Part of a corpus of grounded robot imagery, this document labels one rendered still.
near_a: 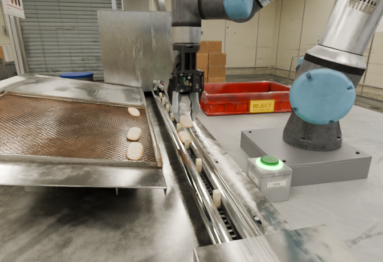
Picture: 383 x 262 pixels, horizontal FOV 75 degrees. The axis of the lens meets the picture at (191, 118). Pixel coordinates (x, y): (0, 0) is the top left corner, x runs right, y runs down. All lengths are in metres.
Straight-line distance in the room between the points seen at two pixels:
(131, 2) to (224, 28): 5.98
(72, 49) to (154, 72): 6.50
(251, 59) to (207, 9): 8.11
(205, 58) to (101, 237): 4.94
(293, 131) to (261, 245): 0.44
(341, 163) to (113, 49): 1.20
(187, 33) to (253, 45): 8.09
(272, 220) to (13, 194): 0.55
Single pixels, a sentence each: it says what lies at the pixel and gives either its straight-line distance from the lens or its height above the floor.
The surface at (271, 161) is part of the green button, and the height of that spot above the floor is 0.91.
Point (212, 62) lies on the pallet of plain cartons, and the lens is 5.36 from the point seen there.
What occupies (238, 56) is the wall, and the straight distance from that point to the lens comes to 8.49.
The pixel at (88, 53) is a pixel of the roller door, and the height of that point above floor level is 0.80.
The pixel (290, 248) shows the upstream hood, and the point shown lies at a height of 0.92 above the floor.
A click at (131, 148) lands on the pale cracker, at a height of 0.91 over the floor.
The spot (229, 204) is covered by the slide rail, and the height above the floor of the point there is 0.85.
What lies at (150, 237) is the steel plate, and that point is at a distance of 0.49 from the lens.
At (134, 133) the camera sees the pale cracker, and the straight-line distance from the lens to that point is 0.70.
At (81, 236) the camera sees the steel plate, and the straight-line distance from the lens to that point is 0.53.
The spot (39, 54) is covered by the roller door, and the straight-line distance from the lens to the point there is 8.12.
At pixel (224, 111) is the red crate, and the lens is 1.15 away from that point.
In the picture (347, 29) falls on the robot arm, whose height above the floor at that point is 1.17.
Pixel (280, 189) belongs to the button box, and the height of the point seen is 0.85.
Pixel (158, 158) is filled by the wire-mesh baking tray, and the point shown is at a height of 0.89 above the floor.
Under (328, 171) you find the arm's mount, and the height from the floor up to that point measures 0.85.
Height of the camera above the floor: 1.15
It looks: 17 degrees down
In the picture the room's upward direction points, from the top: straight up
